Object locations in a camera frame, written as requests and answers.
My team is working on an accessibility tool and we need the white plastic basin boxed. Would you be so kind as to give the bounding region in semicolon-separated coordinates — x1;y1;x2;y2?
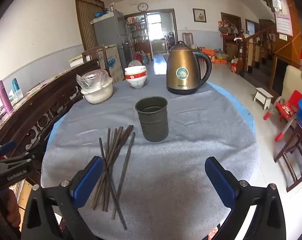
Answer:
80;79;114;105

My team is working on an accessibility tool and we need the red white ceramic bowl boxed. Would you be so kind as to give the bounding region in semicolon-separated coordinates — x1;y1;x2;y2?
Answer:
126;76;147;89
124;65;147;73
125;70;147;79

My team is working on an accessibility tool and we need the cream sofa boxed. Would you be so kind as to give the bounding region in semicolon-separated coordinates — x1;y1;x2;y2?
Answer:
281;65;302;105

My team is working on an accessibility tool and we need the small white stool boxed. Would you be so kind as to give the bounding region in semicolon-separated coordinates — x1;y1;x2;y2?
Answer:
253;87;274;110

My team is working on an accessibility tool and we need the dark green chopstick holder cup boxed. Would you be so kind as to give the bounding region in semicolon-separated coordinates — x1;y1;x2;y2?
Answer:
135;96;169;143

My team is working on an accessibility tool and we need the grey table cloth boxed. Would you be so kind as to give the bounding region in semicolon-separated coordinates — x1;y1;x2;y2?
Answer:
41;74;261;240

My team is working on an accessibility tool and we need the orange plastic crate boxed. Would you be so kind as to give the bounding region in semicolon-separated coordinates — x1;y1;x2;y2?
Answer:
202;47;216;63

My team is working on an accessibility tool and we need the gold electric kettle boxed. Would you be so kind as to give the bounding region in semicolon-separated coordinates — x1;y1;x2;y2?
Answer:
166;41;213;95

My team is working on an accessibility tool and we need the red child chair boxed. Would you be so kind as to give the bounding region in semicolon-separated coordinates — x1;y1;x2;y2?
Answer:
263;90;302;142

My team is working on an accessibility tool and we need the wooden stair railing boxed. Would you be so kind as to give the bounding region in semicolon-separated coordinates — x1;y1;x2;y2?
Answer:
237;25;302;80

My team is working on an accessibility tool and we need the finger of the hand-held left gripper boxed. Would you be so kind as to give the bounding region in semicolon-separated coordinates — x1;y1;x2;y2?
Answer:
0;148;43;167
0;140;18;158

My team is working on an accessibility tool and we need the cardboard box with blue print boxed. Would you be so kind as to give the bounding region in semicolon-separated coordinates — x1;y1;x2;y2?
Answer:
97;44;125;84

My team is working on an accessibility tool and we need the bunch of dark chopsticks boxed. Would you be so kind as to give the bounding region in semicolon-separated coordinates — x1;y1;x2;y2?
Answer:
91;125;136;230

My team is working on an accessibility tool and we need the clear plastic bag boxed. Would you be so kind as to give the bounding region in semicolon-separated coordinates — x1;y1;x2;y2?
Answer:
76;69;113;90

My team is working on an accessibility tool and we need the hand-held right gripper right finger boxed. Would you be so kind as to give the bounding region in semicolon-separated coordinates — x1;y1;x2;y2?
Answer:
205;156;287;240

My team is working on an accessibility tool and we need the pink wall calendar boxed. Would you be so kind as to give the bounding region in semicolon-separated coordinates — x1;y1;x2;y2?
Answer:
271;0;294;37

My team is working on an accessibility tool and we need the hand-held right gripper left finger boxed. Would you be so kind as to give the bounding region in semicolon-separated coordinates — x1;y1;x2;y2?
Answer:
21;156;104;240

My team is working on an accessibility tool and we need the person's left hand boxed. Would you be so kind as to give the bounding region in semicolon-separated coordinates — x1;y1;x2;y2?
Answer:
5;189;22;228

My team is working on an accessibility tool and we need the light blue table cover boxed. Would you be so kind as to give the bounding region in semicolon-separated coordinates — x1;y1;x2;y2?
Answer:
42;81;257;170

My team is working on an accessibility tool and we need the brown wooden dining chair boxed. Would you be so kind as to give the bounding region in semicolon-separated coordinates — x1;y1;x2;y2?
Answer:
183;32;194;49

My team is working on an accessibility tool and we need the brown bamboo curtain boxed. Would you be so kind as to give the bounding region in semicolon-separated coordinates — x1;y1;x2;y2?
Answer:
74;0;105;52

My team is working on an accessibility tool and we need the carved wooden chair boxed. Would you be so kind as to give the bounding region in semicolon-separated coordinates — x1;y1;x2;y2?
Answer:
81;45;111;75

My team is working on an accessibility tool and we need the kitchen shelf with bottles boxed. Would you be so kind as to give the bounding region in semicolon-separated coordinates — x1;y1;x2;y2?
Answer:
127;16;149;53

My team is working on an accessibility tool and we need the grey refrigerator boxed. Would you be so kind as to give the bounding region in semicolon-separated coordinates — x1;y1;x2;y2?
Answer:
91;10;134;68

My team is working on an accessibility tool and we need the dark wooden chair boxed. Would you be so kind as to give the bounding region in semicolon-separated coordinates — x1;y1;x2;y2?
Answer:
274;120;302;193

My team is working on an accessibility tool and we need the framed wall picture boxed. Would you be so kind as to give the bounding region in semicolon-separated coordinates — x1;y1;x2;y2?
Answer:
192;8;207;23

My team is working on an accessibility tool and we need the purple thermos bottle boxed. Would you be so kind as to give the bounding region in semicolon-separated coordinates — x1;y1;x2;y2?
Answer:
0;80;14;113

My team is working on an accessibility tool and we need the white chest freezer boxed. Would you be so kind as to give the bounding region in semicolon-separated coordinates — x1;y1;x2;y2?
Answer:
69;55;84;68

